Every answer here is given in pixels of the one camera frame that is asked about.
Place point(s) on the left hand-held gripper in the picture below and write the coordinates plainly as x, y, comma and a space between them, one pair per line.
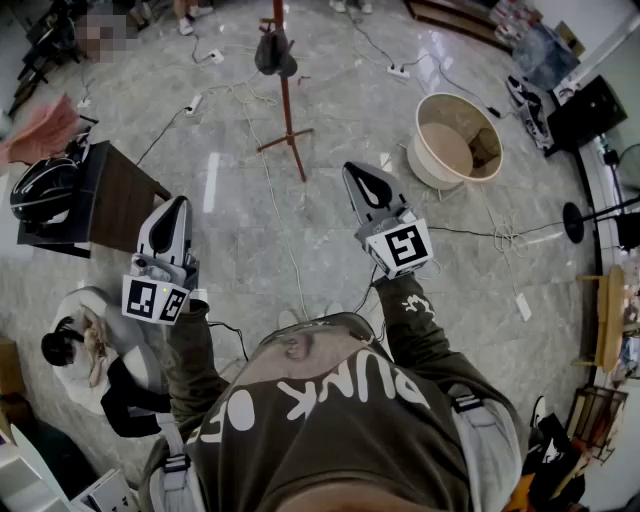
160, 280

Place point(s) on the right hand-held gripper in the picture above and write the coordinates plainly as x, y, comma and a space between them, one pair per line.
400, 245

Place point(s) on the red wooden coat stand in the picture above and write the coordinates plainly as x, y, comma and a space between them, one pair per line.
286, 110

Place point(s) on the dark grey cap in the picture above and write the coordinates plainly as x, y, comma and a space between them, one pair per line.
272, 55

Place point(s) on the person's left forearm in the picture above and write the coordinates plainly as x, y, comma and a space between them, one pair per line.
192, 350

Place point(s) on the person's right forearm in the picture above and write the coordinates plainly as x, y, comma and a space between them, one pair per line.
410, 315

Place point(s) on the dark wooden side table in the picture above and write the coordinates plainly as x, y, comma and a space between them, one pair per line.
120, 200

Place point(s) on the round beige basket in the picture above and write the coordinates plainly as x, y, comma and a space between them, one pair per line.
440, 150

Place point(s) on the white beanbag chair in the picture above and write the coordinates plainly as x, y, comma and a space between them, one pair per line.
125, 325

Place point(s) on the person's right white shoe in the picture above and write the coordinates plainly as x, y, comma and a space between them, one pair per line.
332, 311

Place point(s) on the person's white shoe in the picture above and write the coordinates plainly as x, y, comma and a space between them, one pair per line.
332, 311
287, 318

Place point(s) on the brown round pouf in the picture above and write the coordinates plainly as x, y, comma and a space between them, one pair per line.
484, 145

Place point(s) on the long white power strip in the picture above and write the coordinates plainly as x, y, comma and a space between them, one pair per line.
193, 105

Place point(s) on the white power strip black plugs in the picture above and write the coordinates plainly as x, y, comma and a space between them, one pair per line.
398, 71

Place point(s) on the person's left white shoe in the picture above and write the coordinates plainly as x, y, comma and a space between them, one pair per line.
287, 318

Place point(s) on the black backpack white trim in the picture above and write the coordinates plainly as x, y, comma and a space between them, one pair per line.
42, 192

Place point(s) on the black power adapter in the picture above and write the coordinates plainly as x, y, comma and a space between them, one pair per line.
494, 111

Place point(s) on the pink cloth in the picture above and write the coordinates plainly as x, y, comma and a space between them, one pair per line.
45, 130

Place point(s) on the black white patterned bag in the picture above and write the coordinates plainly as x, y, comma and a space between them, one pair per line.
530, 110

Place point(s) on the square white power socket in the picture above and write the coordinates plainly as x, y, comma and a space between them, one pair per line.
215, 56

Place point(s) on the flat white power strip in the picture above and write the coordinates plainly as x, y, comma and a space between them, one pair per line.
523, 307

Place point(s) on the wooden low shelf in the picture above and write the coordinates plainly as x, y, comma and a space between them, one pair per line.
460, 20

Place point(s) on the black stand round base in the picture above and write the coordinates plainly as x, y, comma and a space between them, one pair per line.
573, 222

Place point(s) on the brown cardboard box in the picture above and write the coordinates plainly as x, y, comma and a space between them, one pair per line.
10, 370

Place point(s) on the blue grey cloth bundle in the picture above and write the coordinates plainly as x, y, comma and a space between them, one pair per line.
545, 55

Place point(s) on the black low table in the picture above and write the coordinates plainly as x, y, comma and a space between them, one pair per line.
590, 112

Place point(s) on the dark wooden chair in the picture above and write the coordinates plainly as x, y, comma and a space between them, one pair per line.
45, 45

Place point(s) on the person's torso brown printed shirt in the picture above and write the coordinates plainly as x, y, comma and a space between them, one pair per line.
330, 440

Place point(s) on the light wooden stand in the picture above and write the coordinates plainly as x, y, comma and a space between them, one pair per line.
612, 315

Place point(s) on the white cabinet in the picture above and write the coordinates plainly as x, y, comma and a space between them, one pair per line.
30, 480

